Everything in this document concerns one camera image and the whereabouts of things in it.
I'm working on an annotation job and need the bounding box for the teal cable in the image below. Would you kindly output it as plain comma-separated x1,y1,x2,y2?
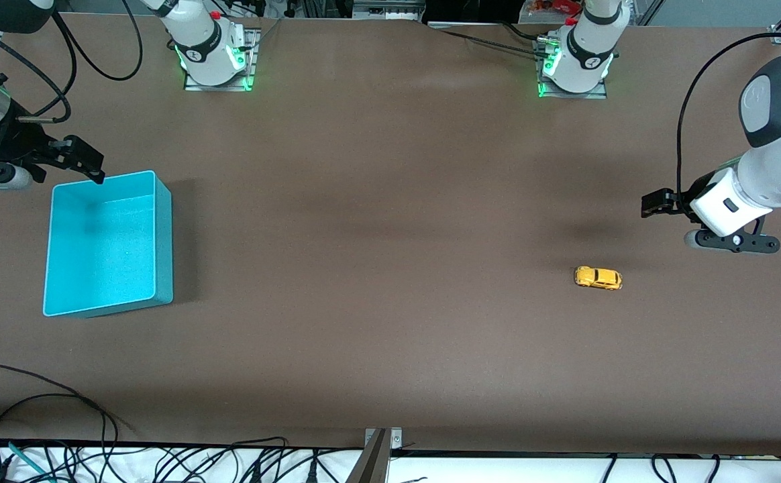
0,437,52,483

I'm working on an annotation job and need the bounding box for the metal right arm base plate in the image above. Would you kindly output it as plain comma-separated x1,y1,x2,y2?
184,28,258,91

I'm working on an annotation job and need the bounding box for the yellow beetle toy car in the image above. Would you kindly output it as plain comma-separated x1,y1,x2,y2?
574,266,623,291

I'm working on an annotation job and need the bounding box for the black looping right arm cable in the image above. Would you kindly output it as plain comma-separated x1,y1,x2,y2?
50,0,144,83

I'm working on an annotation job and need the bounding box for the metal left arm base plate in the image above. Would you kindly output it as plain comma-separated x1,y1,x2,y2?
535,37,609,100

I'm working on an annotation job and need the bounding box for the metal corner bracket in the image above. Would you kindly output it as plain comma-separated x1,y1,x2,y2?
366,427,403,449

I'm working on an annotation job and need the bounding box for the grey metal frame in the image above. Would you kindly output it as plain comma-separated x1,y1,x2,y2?
352,0,426,21

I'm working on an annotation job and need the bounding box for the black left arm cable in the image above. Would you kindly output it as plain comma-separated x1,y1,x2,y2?
676,32,781,215

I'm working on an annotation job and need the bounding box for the teal plastic storage bin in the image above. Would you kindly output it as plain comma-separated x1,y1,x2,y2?
42,170,174,318

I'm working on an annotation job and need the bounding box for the red snack package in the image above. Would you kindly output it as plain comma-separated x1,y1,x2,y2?
525,0,582,15

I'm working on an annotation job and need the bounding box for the black braided cable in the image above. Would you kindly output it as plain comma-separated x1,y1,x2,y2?
429,22,556,61

